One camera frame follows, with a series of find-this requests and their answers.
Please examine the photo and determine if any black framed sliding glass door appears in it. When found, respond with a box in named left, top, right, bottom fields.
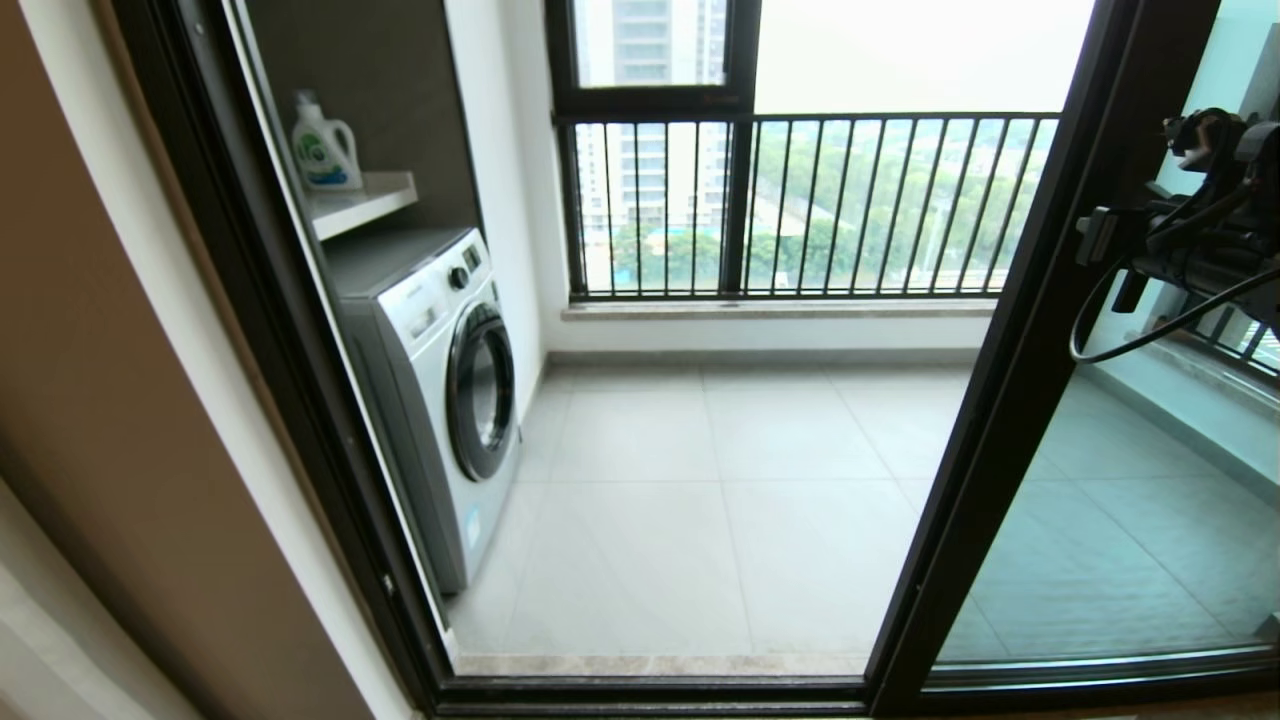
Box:
left=110, top=0, right=1280, bottom=720
left=865, top=0, right=1280, bottom=720

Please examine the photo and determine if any short black window railing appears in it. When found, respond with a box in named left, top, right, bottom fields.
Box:
left=1180, top=300, right=1280, bottom=386

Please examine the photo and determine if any short grey stone window sill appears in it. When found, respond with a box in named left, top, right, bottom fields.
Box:
left=1120, top=332, right=1280, bottom=413

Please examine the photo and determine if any long black balcony railing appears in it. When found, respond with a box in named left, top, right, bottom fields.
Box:
left=553, top=112, right=1061, bottom=301

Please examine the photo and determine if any black framed fixed glass panel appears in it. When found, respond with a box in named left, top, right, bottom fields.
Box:
left=930, top=0, right=1280, bottom=691

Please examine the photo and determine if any long grey stone window sill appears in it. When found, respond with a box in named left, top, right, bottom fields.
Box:
left=560, top=298, right=996, bottom=325

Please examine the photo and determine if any white front-load washing machine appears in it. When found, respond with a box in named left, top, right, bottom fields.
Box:
left=328, top=228, right=521, bottom=596

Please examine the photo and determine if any white detergent bottle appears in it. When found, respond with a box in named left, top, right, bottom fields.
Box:
left=292, top=90, right=363, bottom=191

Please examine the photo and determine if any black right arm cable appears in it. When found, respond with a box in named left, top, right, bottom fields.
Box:
left=1068, top=250, right=1280, bottom=366

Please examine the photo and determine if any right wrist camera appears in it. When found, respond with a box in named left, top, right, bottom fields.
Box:
left=1162, top=105, right=1280, bottom=196

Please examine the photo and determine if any black window frame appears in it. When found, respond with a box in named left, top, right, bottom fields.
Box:
left=545, top=0, right=761, bottom=299

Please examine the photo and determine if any white wall shelf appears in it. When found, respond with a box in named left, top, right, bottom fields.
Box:
left=310, top=172, right=419, bottom=241

